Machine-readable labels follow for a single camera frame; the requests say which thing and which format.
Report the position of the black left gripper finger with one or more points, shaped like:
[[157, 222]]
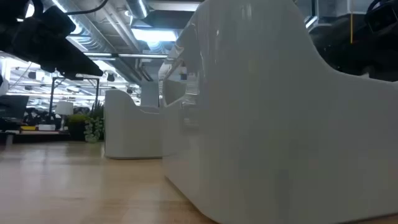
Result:
[[81, 63]]

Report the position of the white plastic basket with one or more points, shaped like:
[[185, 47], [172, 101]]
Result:
[[280, 140], [130, 133]]

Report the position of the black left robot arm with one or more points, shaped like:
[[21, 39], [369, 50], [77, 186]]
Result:
[[12, 7]]

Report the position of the white table lamp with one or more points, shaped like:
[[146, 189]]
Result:
[[64, 108]]

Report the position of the yellow-green plant in dark pot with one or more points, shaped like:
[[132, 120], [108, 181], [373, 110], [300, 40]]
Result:
[[76, 123]]

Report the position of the long ceiling light bar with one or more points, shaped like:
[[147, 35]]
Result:
[[140, 56]]

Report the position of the black monitor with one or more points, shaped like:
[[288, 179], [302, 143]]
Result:
[[14, 107]]

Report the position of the pale green trailing plant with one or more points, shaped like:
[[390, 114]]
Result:
[[93, 130]]

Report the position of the small white box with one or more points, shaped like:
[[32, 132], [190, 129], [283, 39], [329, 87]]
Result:
[[46, 127]]

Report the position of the flat yellow box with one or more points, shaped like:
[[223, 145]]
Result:
[[28, 127]]

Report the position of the dark low ledge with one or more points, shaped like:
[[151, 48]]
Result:
[[37, 137]]

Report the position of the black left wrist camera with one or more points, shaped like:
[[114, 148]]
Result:
[[57, 21]]

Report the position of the black metal frame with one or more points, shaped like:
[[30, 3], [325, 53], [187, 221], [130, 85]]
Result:
[[51, 96]]

